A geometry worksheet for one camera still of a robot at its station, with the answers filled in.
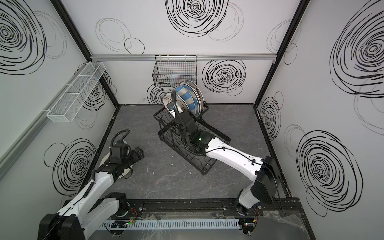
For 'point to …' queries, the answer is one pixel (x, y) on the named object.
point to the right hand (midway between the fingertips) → (183, 108)
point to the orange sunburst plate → (165, 101)
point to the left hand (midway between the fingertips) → (136, 153)
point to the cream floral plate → (106, 157)
